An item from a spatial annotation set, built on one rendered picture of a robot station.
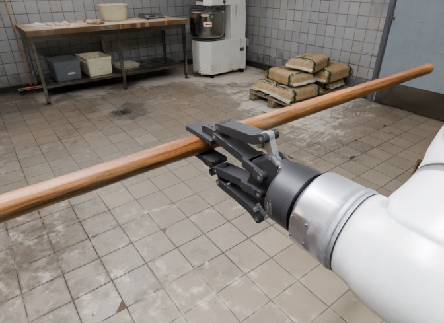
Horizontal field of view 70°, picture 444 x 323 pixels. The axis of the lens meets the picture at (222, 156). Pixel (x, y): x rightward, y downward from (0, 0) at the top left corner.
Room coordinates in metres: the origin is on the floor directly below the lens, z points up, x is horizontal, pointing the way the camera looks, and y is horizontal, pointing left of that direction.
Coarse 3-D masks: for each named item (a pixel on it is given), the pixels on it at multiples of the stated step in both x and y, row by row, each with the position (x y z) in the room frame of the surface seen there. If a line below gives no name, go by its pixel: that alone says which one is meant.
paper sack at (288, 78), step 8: (272, 72) 3.99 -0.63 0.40; (280, 72) 3.89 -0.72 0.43; (288, 72) 3.83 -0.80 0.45; (296, 72) 3.81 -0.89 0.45; (304, 72) 3.84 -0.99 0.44; (280, 80) 3.85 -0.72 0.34; (288, 80) 3.74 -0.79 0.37; (296, 80) 3.69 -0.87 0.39; (304, 80) 3.74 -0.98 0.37; (312, 80) 3.79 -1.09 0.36
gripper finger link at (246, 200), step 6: (216, 180) 0.40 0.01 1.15; (222, 180) 0.39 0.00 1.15; (222, 186) 0.39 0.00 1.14; (228, 186) 0.38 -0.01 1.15; (234, 186) 0.38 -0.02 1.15; (228, 192) 0.38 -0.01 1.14; (234, 192) 0.37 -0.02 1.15; (240, 192) 0.37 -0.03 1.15; (246, 192) 0.37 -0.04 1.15; (234, 198) 0.37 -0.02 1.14; (240, 198) 0.36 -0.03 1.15; (246, 198) 0.36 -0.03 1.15; (252, 198) 0.36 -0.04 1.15; (240, 204) 0.36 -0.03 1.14; (246, 204) 0.35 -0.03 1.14; (252, 204) 0.34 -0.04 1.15; (246, 210) 0.35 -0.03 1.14; (252, 210) 0.34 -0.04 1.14; (252, 216) 0.34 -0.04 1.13; (258, 216) 0.33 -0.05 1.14; (258, 222) 0.33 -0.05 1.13
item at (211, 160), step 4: (204, 152) 0.44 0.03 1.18; (208, 152) 0.44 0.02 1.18; (212, 152) 0.44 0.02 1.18; (216, 152) 0.44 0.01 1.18; (196, 156) 0.44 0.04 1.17; (200, 156) 0.43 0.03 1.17; (204, 156) 0.42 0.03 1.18; (208, 156) 0.42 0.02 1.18; (212, 156) 0.42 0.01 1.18; (216, 156) 0.42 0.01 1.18; (220, 156) 0.42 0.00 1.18; (224, 156) 0.42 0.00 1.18; (204, 160) 0.42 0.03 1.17; (208, 160) 0.41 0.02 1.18; (212, 160) 0.41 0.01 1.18; (216, 160) 0.41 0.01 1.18; (220, 160) 0.41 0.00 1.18; (224, 160) 0.42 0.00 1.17; (208, 164) 0.41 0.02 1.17; (212, 164) 0.40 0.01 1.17; (216, 164) 0.41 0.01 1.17
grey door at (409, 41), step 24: (408, 0) 3.96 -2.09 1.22; (432, 0) 3.76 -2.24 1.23; (384, 24) 4.11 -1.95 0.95; (408, 24) 3.90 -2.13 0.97; (432, 24) 3.70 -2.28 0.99; (384, 48) 4.07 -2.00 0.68; (408, 48) 3.85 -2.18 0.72; (432, 48) 3.65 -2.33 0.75; (384, 72) 4.02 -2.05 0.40; (432, 72) 3.59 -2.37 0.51; (384, 96) 3.95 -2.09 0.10; (408, 96) 3.72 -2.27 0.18; (432, 96) 3.52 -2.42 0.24
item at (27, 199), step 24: (408, 72) 0.83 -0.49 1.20; (336, 96) 0.64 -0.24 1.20; (360, 96) 0.69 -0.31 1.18; (264, 120) 0.51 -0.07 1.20; (288, 120) 0.54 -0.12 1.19; (168, 144) 0.41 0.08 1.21; (192, 144) 0.42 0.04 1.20; (216, 144) 0.44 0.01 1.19; (96, 168) 0.34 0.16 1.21; (120, 168) 0.35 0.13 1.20; (144, 168) 0.37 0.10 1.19; (24, 192) 0.29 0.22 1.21; (48, 192) 0.30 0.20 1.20; (72, 192) 0.31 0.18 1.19; (0, 216) 0.26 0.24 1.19
